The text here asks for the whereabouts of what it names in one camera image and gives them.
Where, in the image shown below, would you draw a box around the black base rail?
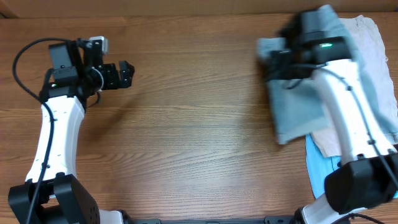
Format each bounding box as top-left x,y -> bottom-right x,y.
124,215 -> 295,224

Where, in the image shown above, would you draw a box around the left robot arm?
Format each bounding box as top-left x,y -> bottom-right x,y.
8,36 -> 135,223

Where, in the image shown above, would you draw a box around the light blue shirt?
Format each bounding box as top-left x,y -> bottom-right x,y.
305,134 -> 398,200

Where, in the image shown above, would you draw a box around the light blue denim shorts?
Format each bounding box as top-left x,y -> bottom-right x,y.
257,5 -> 382,147

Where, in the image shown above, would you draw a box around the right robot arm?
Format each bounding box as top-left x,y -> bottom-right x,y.
257,5 -> 397,223

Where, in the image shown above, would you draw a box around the beige shorts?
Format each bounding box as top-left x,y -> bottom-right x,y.
310,14 -> 398,158

